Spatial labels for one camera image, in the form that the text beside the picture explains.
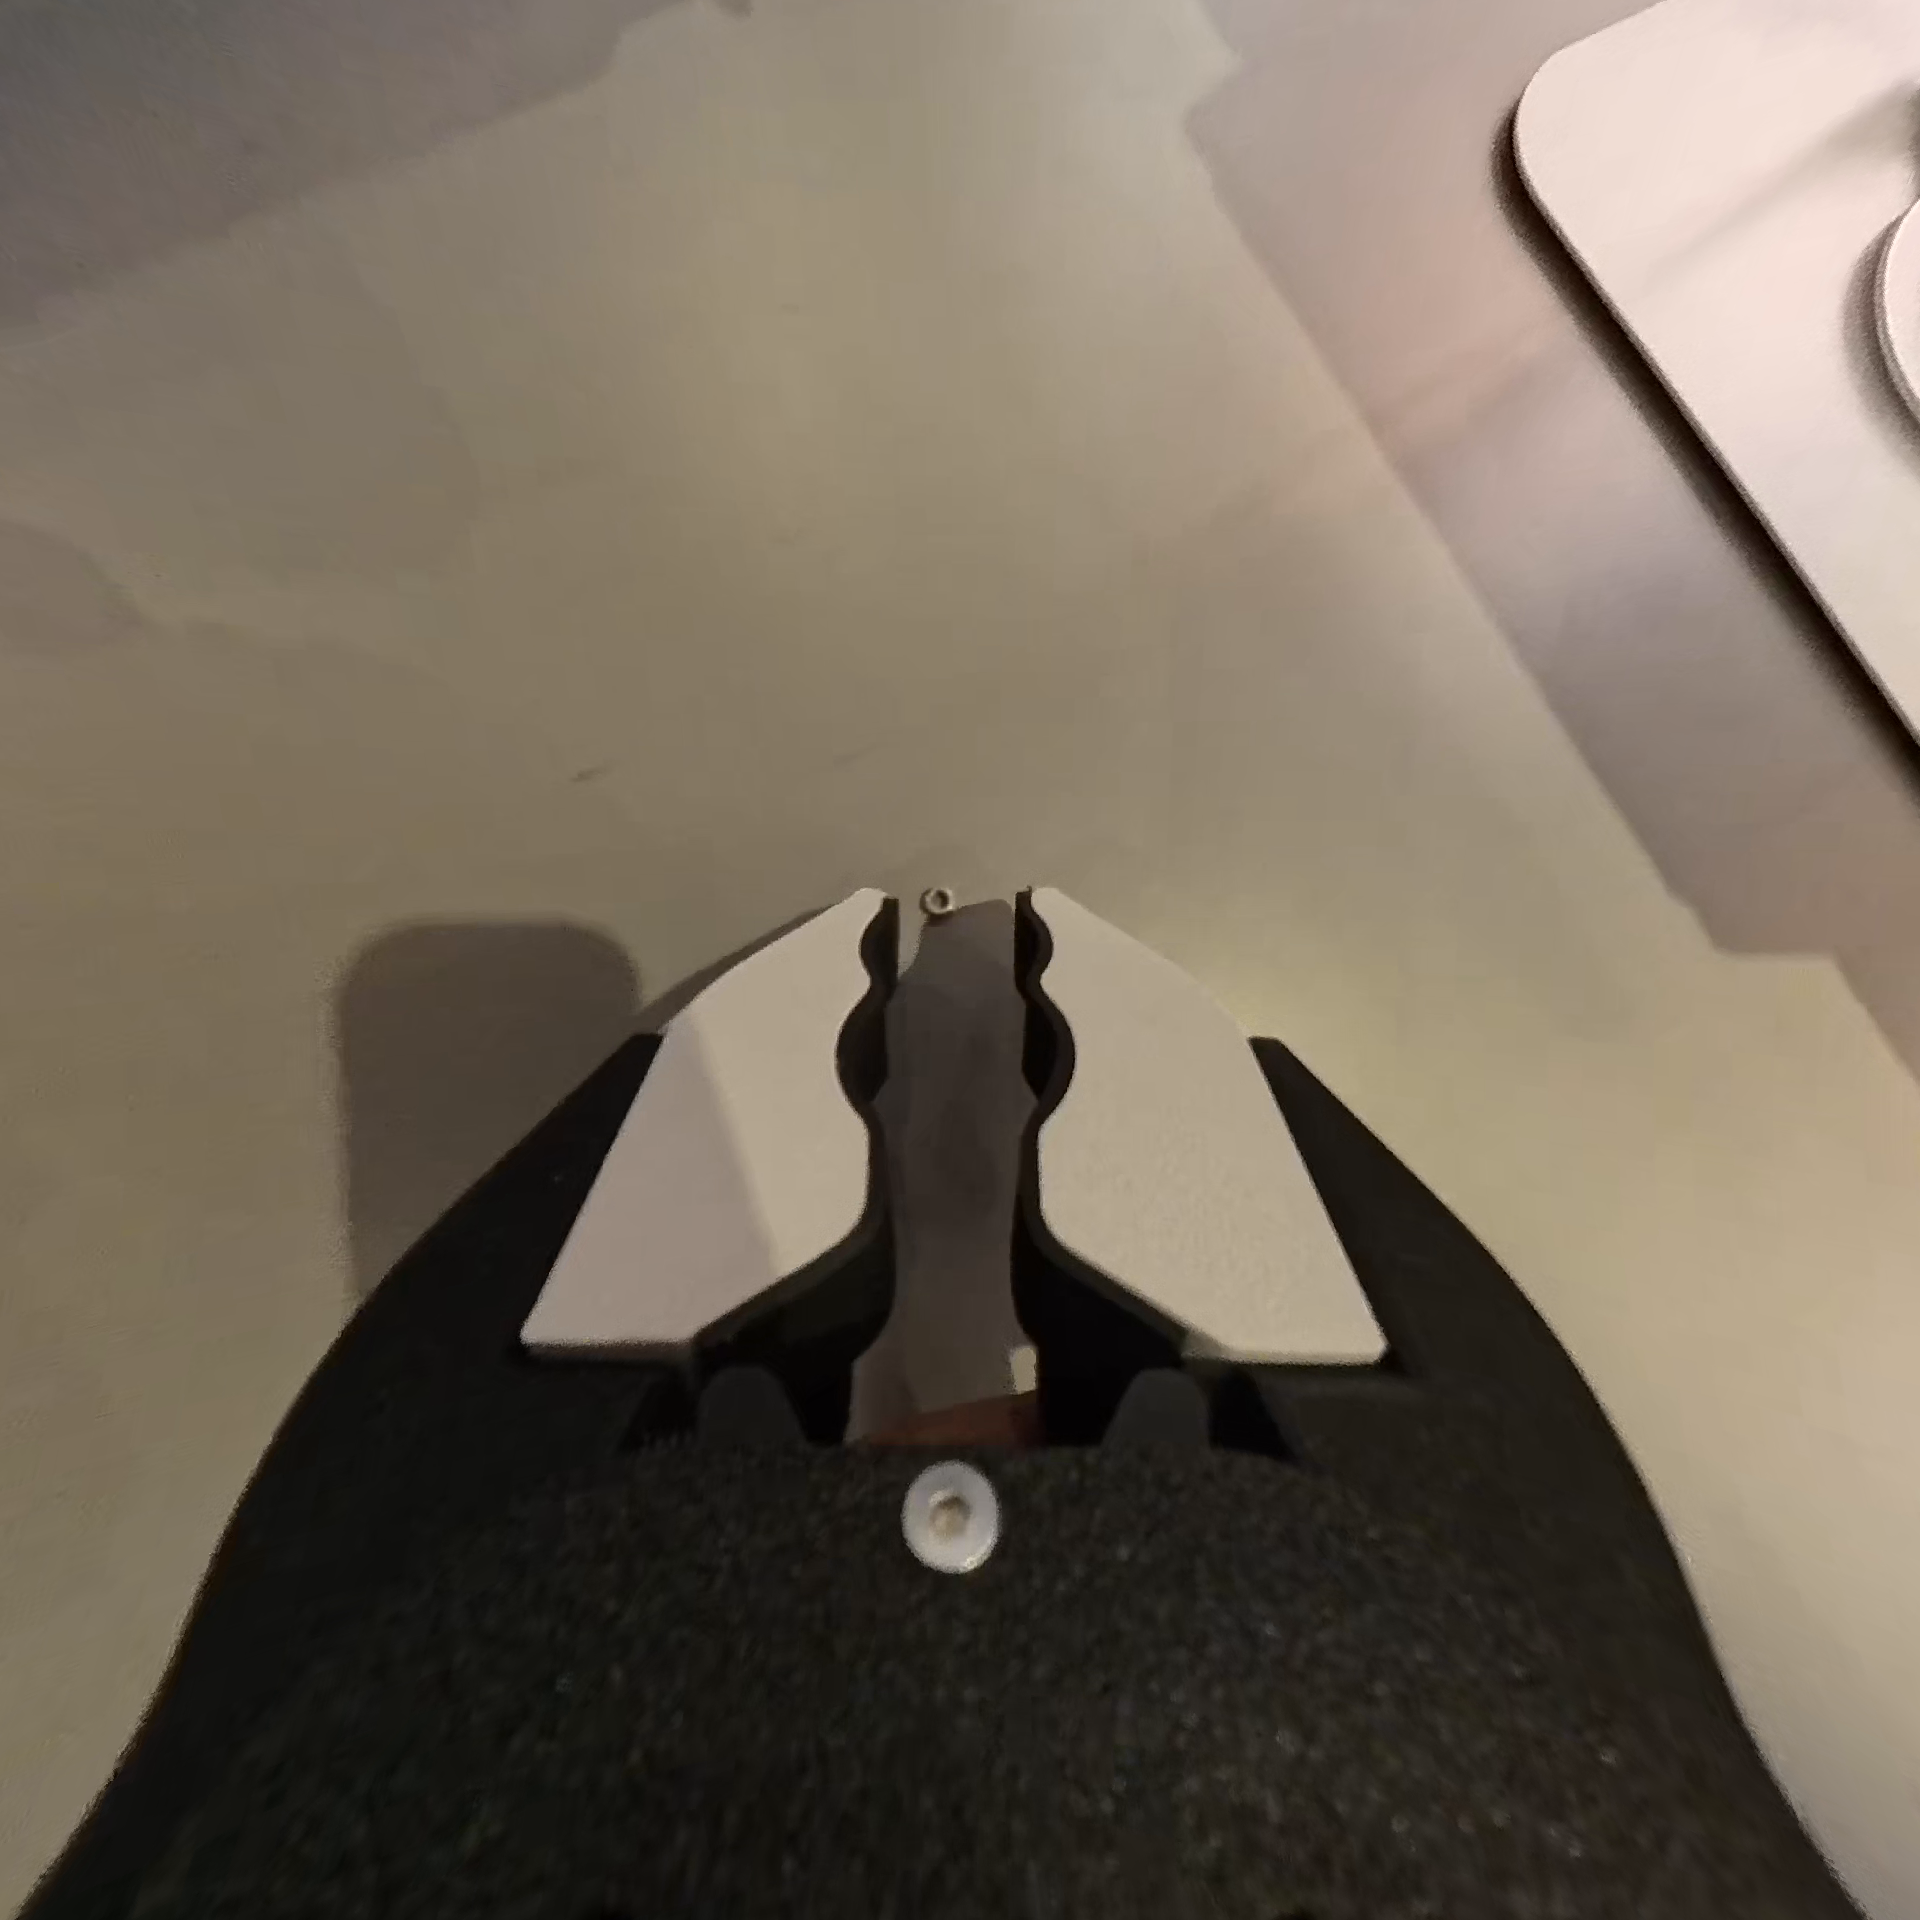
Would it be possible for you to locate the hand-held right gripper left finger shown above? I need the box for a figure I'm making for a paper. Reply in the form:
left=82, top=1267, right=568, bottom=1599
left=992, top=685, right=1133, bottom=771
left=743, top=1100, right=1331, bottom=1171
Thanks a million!
left=520, top=886, right=901, bottom=1379

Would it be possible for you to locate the white metal display stand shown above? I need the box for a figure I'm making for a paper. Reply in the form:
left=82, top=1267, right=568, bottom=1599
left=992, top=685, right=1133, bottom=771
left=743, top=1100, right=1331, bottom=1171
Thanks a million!
left=1513, top=0, right=1920, bottom=740

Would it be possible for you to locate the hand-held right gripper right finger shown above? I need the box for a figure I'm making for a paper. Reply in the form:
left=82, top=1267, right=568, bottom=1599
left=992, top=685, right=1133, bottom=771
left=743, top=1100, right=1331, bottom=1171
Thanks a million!
left=1014, top=881, right=1387, bottom=1371

